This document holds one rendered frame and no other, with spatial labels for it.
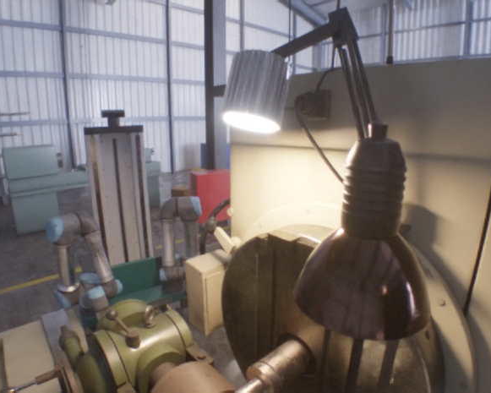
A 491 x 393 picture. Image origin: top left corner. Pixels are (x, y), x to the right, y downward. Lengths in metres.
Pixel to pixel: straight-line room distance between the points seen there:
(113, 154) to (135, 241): 0.58
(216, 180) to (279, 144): 4.25
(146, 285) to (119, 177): 0.73
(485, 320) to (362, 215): 0.39
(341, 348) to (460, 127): 0.44
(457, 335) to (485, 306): 0.07
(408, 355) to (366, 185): 0.37
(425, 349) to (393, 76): 0.47
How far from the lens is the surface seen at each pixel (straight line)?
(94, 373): 0.83
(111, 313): 0.85
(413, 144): 0.58
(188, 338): 0.87
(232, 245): 0.88
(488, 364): 0.68
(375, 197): 0.29
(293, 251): 0.60
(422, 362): 0.58
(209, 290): 0.99
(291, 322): 0.69
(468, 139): 0.56
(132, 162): 1.94
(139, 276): 2.10
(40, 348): 1.90
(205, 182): 4.92
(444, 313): 0.62
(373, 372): 0.65
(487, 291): 0.61
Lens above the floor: 1.80
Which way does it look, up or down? 14 degrees down
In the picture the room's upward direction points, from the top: straight up
